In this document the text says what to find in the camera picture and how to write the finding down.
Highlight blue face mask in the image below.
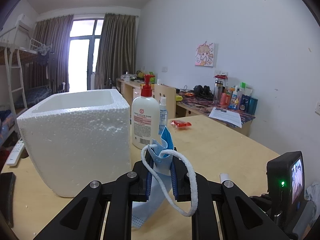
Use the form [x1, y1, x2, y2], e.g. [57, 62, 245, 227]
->
[131, 126, 199, 228]

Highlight printed paper sheet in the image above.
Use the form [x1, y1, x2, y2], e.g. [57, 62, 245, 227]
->
[209, 107, 242, 128]

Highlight white styrofoam box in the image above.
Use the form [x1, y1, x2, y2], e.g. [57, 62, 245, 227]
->
[17, 89, 131, 198]

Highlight white remote control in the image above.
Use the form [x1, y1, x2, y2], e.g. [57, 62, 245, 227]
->
[6, 139, 25, 167]

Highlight red snack packet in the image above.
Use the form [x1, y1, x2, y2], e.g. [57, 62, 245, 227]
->
[170, 120, 192, 129]

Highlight black headphones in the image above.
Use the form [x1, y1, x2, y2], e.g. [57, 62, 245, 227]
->
[193, 85, 213, 101]

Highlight white lotion pump bottle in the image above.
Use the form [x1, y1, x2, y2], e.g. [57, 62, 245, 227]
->
[131, 74, 160, 149]

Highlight wooden desk with drawers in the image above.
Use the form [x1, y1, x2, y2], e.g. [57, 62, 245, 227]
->
[117, 79, 255, 136]

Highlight blue spray bottle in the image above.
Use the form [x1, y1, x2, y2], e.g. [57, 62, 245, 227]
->
[158, 96, 168, 135]

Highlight metal bunk bed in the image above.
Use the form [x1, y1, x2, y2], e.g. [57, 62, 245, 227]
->
[1, 20, 52, 138]

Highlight wooden smiley chair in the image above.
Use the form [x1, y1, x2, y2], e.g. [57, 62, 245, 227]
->
[153, 84, 176, 119]

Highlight right brown curtain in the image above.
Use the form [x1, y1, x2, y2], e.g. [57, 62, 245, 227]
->
[94, 14, 136, 89]

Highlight brown curtain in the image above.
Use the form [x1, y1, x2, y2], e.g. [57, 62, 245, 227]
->
[33, 15, 74, 93]
[94, 14, 136, 89]

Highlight balcony glass door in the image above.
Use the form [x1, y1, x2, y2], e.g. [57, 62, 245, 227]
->
[68, 19, 104, 92]

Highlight left brown curtain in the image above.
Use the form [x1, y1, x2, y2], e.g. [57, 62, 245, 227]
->
[33, 15, 74, 93]

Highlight anime wall picture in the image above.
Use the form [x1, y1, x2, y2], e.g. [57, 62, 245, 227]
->
[195, 42, 215, 67]

